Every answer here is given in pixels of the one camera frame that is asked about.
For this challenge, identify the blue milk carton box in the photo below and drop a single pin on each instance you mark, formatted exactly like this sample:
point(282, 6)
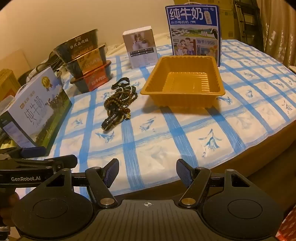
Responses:
point(192, 23)

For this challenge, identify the black instant noodle bowl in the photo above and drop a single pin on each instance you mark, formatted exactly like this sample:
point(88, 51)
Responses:
point(76, 46)

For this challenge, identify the yellow box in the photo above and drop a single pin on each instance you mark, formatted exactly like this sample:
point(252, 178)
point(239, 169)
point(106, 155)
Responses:
point(8, 83)

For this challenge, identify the folding ladder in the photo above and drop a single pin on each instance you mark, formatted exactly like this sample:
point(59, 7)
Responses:
point(247, 16)

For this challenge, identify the small white product box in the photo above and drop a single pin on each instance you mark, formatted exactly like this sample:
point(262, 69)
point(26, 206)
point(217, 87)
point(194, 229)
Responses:
point(141, 48)

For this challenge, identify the large brown cardboard box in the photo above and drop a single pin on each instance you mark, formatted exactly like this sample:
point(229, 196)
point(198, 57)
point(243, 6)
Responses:
point(226, 20)

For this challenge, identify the black clip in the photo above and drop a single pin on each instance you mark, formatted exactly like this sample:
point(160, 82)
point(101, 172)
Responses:
point(108, 122)

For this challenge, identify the beige patterned curtain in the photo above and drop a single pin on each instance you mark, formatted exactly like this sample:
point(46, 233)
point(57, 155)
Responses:
point(277, 30)

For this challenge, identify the red checked cloth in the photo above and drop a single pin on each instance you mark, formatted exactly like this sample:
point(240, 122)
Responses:
point(288, 224)

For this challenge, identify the person's left hand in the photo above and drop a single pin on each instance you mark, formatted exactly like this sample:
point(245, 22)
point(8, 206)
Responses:
point(10, 204)

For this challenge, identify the gold instant noodle bowl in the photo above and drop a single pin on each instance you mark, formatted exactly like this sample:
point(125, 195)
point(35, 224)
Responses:
point(90, 61)

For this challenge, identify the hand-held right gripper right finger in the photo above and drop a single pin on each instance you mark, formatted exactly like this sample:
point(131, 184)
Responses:
point(183, 172)

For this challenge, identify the dark bundle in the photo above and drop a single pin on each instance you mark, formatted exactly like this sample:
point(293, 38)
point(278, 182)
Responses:
point(44, 66)

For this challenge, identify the green and white milk box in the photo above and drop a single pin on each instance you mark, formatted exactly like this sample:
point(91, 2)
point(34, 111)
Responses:
point(37, 111)

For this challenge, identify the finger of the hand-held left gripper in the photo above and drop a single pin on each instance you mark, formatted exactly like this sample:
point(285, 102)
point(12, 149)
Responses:
point(32, 151)
point(57, 161)

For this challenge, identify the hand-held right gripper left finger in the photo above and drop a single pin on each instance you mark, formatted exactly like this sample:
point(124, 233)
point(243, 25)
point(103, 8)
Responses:
point(112, 172)

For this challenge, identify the yellow plastic tray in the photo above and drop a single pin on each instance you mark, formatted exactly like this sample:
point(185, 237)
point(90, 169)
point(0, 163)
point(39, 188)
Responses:
point(185, 81)

